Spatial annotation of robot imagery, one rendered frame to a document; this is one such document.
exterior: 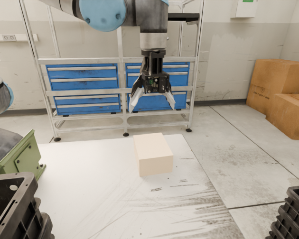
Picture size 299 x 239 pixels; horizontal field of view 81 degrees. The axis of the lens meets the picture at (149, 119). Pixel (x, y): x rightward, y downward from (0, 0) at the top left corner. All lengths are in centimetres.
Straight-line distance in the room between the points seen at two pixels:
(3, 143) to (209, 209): 61
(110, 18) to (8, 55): 292
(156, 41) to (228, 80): 295
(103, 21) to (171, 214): 49
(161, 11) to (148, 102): 166
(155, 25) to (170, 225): 51
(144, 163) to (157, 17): 43
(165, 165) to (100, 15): 49
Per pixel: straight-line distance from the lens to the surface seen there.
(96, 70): 201
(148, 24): 51
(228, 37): 325
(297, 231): 97
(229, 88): 346
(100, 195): 61
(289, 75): 313
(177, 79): 211
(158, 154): 62
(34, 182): 37
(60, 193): 66
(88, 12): 37
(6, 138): 65
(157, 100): 212
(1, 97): 76
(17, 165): 64
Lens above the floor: 115
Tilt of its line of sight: 26 degrees down
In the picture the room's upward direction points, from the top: straight up
